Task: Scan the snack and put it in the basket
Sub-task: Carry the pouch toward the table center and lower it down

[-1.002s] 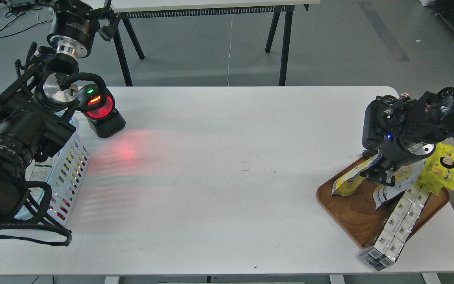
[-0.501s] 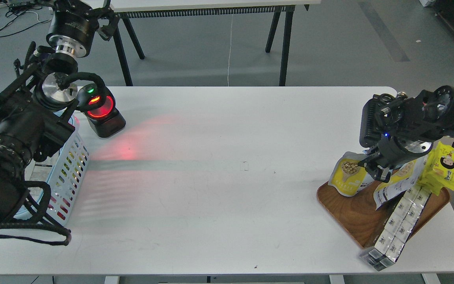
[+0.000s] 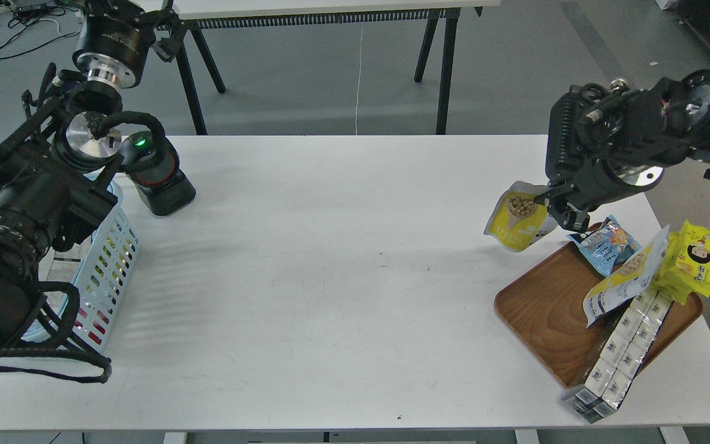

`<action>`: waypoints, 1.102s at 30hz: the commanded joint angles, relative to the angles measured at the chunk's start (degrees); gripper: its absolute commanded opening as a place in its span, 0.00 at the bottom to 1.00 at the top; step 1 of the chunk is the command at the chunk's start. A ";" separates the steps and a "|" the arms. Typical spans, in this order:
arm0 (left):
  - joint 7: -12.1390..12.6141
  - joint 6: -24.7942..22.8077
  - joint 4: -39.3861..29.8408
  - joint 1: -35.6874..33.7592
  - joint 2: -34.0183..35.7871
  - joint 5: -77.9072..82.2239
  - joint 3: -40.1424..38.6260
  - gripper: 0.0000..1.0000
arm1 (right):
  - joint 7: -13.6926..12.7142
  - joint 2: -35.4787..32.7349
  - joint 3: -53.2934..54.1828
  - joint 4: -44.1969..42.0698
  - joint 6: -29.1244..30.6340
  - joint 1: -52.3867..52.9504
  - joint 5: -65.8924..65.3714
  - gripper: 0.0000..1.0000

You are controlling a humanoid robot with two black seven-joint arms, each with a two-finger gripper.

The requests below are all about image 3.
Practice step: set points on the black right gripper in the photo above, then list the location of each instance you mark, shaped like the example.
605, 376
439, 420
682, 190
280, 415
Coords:
596, 133

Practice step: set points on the yellow white snack pouch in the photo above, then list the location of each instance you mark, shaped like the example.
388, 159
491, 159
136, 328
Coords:
517, 221
627, 282

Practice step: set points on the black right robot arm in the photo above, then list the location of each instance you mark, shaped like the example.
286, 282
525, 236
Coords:
696, 110

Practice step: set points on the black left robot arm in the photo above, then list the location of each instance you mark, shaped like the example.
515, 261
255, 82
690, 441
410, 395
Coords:
56, 169

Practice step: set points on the blue snack bag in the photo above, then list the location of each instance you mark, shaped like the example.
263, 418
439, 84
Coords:
606, 247

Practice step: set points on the yellow cartoon snack pack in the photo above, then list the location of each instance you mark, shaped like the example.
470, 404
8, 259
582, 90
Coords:
686, 266

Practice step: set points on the light blue plastic basket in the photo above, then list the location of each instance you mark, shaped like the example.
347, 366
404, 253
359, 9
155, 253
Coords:
104, 275

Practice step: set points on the white snack packet in basket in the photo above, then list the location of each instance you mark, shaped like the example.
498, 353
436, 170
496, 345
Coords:
66, 266

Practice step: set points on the black barcode scanner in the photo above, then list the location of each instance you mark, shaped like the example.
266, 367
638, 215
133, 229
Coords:
152, 164

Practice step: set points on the white background table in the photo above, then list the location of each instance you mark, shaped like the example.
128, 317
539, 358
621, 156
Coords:
201, 15

